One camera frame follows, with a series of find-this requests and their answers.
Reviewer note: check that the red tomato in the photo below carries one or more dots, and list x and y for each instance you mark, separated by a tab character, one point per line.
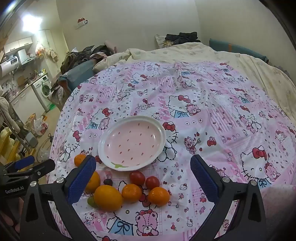
137	177
152	182

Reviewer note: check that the printed pillow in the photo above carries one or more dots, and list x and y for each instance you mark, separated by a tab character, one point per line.
161	42

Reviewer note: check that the orange tangerine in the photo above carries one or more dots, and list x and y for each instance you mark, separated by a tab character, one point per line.
158	196
131	193
93	183

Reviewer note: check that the dark clothes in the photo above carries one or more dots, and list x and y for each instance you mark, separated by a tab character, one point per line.
182	37

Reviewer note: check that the blue sofa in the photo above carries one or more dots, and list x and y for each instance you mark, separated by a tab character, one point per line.
74	74

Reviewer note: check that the white water heater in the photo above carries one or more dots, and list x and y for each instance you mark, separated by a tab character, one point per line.
9	65

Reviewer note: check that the small tangerine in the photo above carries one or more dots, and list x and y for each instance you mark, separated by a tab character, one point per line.
79	160

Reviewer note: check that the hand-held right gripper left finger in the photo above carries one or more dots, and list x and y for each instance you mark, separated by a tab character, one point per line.
81	180

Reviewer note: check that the pink white-rimmed plate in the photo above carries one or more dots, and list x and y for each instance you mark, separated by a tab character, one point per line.
131	143

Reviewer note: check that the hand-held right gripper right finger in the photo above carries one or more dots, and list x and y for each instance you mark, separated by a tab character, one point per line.
205	180

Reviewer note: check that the hanging plastic bags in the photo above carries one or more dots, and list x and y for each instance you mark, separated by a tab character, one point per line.
40	49

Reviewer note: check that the pink cloth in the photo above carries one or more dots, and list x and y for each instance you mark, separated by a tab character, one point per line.
109	45

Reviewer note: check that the kitchen counter cabinet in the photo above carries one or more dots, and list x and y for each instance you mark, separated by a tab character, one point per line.
23	102

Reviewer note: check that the range hood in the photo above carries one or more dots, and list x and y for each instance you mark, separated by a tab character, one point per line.
24	56

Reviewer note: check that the pink cartoon printed blanket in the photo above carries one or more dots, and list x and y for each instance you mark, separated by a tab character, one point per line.
208	120

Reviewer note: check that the dark purple grape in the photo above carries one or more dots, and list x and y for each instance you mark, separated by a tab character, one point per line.
108	182

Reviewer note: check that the white plastic bag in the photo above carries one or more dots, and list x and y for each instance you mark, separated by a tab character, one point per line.
40	126

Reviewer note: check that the blue cushion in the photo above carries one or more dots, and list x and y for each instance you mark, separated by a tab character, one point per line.
235	49

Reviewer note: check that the ceiling light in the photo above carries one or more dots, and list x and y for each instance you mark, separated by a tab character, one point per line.
31	22

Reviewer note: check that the cream quilt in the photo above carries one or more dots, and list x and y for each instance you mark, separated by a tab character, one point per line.
196	53

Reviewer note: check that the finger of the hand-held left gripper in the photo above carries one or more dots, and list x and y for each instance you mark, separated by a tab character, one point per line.
44	168
23	162

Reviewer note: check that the white wall power strip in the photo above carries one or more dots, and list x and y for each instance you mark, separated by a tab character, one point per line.
82	22

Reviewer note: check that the white wall cabinets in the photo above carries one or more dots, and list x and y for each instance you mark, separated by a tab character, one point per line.
18	44

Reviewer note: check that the yellow wooden rail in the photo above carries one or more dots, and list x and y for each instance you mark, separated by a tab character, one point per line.
9	146

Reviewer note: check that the grey stool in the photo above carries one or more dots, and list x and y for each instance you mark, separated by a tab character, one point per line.
31	140

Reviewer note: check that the large orange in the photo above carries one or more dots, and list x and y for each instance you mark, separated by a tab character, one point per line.
108	197

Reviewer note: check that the green grape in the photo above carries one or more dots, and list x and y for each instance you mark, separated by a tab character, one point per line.
92	202

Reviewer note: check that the white washing machine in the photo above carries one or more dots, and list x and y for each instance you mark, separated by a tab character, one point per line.
42	90

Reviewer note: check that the pile of clothes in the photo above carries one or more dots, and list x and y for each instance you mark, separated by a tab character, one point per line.
78	58

